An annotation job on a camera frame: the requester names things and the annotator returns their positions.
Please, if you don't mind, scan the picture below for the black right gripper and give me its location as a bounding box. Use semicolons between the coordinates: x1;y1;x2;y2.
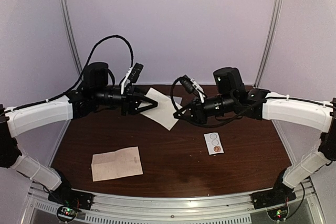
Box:
174;92;236;125

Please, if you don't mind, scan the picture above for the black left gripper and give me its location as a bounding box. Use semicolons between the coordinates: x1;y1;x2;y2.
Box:
93;86;158;117

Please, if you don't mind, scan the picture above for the grey envelope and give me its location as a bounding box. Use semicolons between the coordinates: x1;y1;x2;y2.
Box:
164;95;182;109

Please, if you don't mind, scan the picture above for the beige ornate letter sheet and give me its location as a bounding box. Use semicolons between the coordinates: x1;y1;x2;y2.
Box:
140;88;178;131

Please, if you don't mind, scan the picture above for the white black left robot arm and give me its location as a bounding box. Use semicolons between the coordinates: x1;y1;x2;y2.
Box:
1;62;158;205

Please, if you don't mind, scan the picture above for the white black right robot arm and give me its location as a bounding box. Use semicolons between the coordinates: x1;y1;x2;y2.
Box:
170;67;335;207

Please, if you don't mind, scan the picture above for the white seal sticker strip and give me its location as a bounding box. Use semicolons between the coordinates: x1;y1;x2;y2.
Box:
204;132;225;155

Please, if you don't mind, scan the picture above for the folded beige paper sheet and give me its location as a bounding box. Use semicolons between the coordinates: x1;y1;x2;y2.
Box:
91;146;143;182

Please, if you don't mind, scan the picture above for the left green circuit board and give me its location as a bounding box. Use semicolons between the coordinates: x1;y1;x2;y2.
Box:
56;206;81;222

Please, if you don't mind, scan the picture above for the green circuit board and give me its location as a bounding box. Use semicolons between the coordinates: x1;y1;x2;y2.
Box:
56;206;81;222
267;208;289;221

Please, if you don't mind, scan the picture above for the right green circuit board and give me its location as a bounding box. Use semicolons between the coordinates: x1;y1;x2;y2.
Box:
267;208;289;221

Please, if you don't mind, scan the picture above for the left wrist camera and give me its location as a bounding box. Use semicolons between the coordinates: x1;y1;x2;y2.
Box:
119;63;144;94

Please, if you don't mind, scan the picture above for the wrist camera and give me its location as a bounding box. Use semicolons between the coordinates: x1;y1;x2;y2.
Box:
180;75;207;103
119;63;144;94

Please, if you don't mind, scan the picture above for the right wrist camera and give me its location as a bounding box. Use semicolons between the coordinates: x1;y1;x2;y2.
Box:
180;75;207;103

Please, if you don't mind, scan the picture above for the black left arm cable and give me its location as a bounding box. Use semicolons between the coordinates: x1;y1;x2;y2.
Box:
5;34;134;112

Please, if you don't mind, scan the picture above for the aluminium front table rail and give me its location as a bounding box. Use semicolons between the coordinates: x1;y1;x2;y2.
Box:
19;183;326;223

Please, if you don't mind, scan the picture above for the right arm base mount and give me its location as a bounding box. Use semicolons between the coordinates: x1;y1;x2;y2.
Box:
251;189;297;209

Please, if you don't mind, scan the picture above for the aluminium left corner post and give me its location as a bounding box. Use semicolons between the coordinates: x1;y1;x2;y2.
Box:
59;0;82;75

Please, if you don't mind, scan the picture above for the aluminium corner post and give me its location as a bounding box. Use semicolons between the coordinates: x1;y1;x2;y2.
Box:
254;0;284;87
59;0;82;75

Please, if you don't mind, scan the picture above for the aluminium right corner post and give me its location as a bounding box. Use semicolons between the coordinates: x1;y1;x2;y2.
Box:
254;0;284;87

